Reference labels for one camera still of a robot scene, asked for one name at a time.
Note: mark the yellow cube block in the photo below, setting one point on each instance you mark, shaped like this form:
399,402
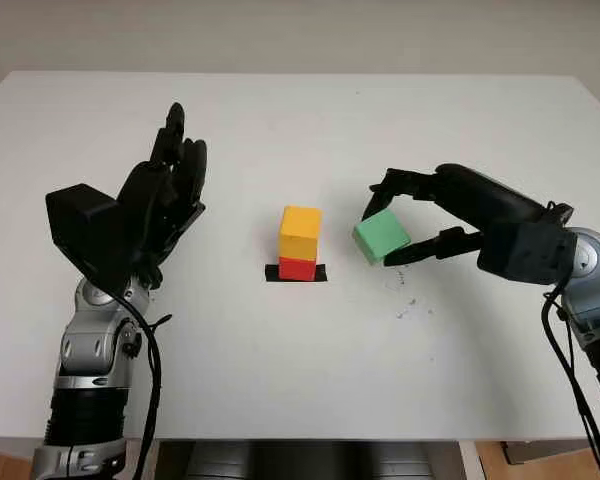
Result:
300,232

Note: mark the red cube block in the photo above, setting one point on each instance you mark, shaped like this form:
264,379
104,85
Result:
297,269

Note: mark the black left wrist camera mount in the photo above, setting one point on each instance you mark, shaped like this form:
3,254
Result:
82,230

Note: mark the green cube block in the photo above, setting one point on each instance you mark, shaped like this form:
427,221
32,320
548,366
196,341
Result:
382,235

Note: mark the dark robot torso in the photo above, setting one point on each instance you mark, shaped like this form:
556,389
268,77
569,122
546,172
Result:
305,462

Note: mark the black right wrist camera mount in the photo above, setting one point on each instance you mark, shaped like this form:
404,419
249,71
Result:
527,250

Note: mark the black tape strip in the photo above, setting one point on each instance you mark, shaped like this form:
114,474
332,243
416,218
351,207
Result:
321,273

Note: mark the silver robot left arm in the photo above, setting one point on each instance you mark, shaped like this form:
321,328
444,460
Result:
90,350

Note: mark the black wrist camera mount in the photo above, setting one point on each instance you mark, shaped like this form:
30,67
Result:
527,250
82,230

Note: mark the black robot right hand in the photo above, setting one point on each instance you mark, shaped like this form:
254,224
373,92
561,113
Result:
485,195

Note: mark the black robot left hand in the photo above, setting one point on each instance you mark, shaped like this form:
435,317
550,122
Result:
155,205

